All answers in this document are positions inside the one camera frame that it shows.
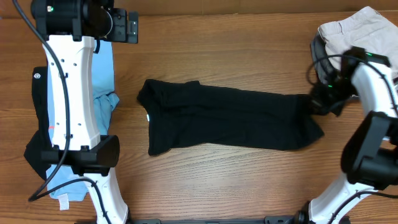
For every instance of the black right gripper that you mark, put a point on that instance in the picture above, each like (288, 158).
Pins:
(316, 102)

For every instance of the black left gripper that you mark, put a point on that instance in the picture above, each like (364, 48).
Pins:
(119, 18)

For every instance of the black t-shirt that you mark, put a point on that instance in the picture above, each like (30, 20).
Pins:
(188, 114)

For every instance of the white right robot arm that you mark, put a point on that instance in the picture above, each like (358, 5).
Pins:
(366, 167)

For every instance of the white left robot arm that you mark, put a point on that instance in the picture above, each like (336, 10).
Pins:
(70, 32)

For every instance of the folded grey garment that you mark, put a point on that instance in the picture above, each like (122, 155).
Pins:
(324, 69)

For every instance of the light blue printed t-shirt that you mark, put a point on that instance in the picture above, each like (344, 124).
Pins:
(105, 101)

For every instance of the folded beige shorts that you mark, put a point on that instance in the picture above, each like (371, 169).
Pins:
(366, 29)

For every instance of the brown cardboard back panel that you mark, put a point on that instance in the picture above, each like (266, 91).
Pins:
(207, 7)

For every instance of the black garment under blue shirt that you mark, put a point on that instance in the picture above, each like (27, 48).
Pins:
(40, 141)

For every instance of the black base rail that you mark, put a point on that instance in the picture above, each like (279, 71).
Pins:
(286, 219)

